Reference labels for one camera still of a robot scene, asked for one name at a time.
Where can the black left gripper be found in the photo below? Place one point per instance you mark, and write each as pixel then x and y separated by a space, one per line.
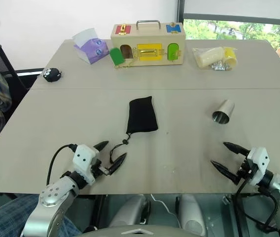
pixel 98 169

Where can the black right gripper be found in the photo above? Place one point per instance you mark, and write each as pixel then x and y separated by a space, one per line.
pixel 244 171

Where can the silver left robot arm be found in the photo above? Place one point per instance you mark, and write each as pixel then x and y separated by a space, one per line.
pixel 53 192

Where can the clear bag with cream block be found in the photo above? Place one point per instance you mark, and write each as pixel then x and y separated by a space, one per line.
pixel 207 57

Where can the stainless steel cup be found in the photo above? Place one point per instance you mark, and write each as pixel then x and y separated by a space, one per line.
pixel 225 108

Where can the grey rounded robot leg shell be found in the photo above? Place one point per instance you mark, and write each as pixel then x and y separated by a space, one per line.
pixel 191 214
pixel 129 212

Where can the grey robot torso cover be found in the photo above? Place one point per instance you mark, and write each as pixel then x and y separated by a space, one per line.
pixel 135 232

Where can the small silver metal parts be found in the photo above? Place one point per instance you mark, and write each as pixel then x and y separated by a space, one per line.
pixel 220 66

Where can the black round toy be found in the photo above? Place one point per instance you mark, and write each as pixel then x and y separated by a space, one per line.
pixel 52 74

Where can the yellow plastic cup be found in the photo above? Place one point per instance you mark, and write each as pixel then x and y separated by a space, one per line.
pixel 230 56

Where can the purple tissue pack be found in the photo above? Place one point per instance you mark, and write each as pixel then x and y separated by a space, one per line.
pixel 93 49

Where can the blue jeans leg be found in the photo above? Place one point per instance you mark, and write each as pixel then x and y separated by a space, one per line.
pixel 4 217

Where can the black office chair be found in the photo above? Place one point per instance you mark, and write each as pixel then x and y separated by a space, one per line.
pixel 9 66

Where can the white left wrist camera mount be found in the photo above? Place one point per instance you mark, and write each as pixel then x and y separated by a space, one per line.
pixel 83 158

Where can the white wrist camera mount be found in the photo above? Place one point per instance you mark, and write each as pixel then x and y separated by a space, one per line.
pixel 259 160
pixel 83 158

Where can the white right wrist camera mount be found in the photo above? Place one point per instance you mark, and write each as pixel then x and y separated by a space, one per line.
pixel 259 160

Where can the window with dark frame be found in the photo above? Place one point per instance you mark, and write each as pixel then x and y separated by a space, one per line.
pixel 241 27

